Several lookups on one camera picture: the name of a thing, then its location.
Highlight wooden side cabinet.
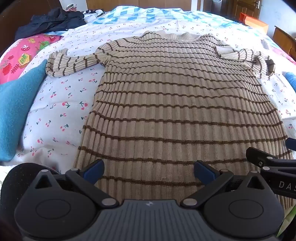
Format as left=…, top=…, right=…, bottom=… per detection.
left=273, top=25, right=296, bottom=62

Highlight dark brown headboard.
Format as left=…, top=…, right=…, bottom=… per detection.
left=0, top=0, right=63, bottom=56

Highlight beige brown-striped knit sweater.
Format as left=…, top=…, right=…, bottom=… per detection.
left=46, top=31, right=294, bottom=204

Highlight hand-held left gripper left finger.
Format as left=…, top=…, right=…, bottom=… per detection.
left=29, top=159, right=119, bottom=208

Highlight white cherry-print bedsheet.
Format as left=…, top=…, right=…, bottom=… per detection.
left=0, top=20, right=296, bottom=176

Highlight orange box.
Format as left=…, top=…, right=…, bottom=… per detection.
left=239, top=12, right=269, bottom=34

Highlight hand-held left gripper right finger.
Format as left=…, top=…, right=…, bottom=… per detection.
left=180, top=160, right=270, bottom=208

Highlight teal fleece cloth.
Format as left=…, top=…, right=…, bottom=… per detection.
left=0, top=59, right=48, bottom=162

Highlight dark jacket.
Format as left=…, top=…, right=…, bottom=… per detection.
left=15, top=7, right=86, bottom=41

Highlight wooden door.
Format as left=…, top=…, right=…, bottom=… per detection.
left=220, top=0, right=262, bottom=21

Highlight blue knit sweater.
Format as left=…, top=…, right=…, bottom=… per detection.
left=284, top=72, right=296, bottom=90

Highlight wooden wardrobe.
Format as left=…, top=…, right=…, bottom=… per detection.
left=85, top=0, right=192, bottom=12

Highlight pink printed blanket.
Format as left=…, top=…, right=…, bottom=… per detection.
left=0, top=34, right=63, bottom=85

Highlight blue white patterned quilt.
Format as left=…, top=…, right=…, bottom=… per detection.
left=89, top=5, right=255, bottom=26

